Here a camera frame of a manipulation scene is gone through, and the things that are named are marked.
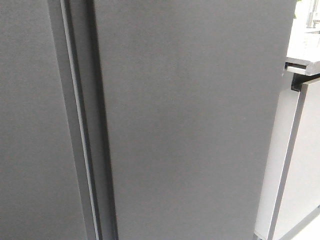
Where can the dark grey fridge door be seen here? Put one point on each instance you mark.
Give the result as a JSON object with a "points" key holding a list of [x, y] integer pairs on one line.
{"points": [[191, 90], [45, 186]]}

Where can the grey kitchen counter cabinet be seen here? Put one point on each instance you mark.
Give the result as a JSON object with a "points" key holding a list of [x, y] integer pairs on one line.
{"points": [[290, 196]]}

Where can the chrome sink faucet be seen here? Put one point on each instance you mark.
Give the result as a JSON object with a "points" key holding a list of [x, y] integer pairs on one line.
{"points": [[313, 17]]}

